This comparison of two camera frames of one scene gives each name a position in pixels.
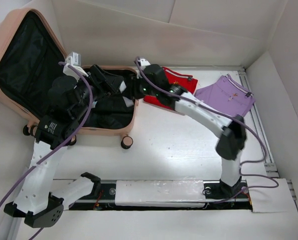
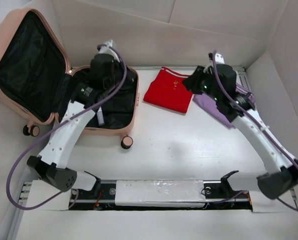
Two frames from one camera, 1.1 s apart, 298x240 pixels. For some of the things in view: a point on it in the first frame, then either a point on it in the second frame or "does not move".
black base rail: x=217 y=197 does not move
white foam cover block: x=174 y=193 does not move
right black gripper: x=134 y=84 -> x=191 y=83
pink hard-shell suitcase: x=24 y=55 does not move
